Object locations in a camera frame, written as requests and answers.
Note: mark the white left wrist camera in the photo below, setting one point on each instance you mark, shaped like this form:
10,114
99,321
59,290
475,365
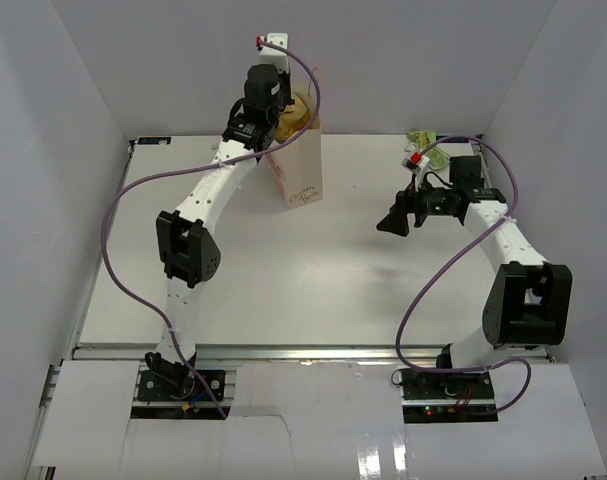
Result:
272,51

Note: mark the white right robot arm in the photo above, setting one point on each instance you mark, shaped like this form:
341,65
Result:
552,290

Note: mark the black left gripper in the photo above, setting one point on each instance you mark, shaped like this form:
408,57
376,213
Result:
283,77

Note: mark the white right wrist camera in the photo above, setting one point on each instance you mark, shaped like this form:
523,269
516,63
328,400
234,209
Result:
418,165

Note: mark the white paper gift bag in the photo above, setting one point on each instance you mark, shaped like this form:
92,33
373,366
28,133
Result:
297,168

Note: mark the green snack packet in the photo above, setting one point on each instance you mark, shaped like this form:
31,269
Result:
438,159
420,139

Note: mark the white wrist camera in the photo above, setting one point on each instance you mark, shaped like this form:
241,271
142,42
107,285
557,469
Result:
418,165
272,51

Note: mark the aluminium table edge rail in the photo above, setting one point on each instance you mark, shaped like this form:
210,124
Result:
508,319

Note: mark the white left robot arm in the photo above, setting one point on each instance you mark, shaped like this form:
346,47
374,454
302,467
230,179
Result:
188,251

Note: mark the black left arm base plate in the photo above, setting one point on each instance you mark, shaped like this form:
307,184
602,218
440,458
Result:
152,388

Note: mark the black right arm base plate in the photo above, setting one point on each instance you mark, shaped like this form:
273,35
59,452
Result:
425,385

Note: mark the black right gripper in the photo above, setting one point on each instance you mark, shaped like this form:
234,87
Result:
408,201

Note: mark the brown kettle chips bag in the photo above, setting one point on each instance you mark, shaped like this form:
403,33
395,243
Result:
295,116

